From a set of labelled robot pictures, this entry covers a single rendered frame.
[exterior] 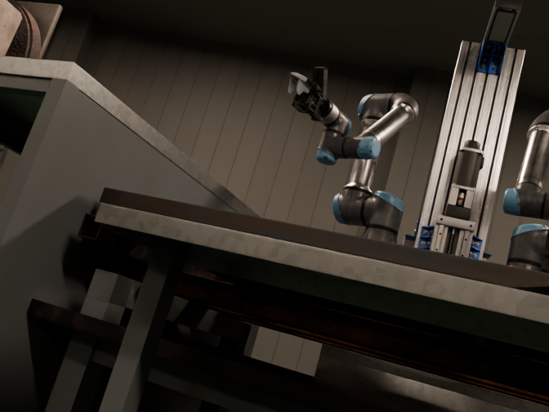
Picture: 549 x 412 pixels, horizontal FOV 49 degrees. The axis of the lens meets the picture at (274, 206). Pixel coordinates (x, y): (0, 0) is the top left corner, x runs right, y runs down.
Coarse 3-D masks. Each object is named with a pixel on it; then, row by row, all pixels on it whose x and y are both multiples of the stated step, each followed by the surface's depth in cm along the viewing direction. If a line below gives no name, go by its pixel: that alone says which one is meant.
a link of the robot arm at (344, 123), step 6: (342, 114) 208; (336, 120) 206; (342, 120) 208; (348, 120) 212; (324, 126) 210; (330, 126) 208; (336, 126) 208; (342, 126) 209; (348, 126) 212; (342, 132) 209; (348, 132) 213
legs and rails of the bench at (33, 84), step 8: (0, 80) 129; (8, 80) 128; (16, 80) 127; (24, 80) 126; (32, 80) 125; (40, 80) 124; (48, 80) 123; (0, 88) 129; (8, 88) 128; (16, 88) 126; (24, 88) 125; (32, 88) 124; (40, 88) 124; (40, 96) 127; (0, 128) 176; (0, 136) 176; (8, 136) 179; (16, 136) 182; (0, 144) 180; (8, 144) 179; (16, 144) 182; (24, 144) 185; (16, 152) 185
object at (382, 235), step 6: (366, 228) 216; (372, 228) 213; (378, 228) 212; (384, 228) 211; (390, 228) 212; (366, 234) 213; (372, 234) 211; (378, 234) 210; (384, 234) 210; (390, 234) 211; (396, 234) 214; (384, 240) 209; (390, 240) 210; (396, 240) 214
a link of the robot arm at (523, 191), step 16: (544, 112) 191; (544, 128) 186; (528, 144) 186; (544, 144) 181; (528, 160) 178; (544, 160) 177; (528, 176) 173; (544, 176) 174; (512, 192) 169; (528, 192) 168; (544, 192) 168; (512, 208) 169; (528, 208) 167
